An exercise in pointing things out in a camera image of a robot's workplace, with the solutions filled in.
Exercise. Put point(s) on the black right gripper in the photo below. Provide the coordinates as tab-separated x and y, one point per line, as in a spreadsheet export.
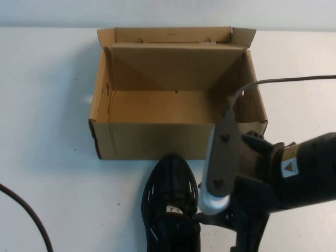
257	157

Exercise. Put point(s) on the black knit sneaker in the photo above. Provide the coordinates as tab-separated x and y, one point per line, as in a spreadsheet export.
168	178

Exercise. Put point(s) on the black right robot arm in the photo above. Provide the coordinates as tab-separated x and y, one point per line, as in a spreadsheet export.
315	162

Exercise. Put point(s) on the brown cardboard shoe box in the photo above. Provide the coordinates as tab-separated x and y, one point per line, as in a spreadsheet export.
157	139

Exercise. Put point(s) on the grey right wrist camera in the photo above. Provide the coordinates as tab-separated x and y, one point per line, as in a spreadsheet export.
220	157

